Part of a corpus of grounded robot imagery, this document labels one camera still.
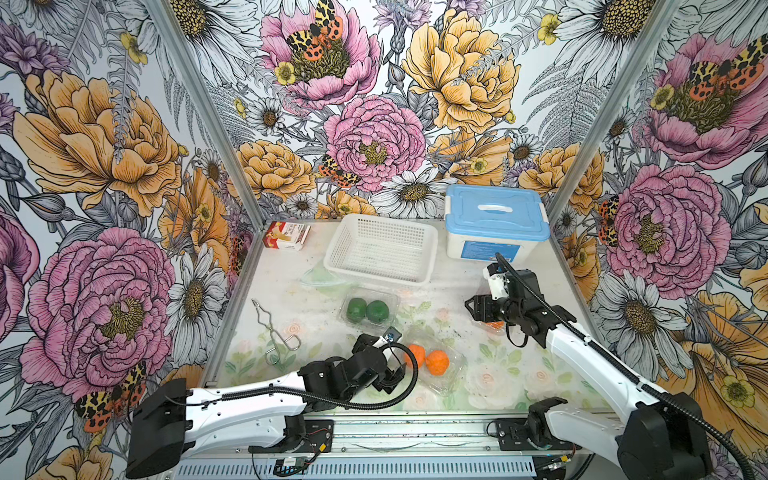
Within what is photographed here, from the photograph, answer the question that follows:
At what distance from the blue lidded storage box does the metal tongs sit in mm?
596

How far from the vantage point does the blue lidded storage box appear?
38.8 inches

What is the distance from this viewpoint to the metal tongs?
89 cm
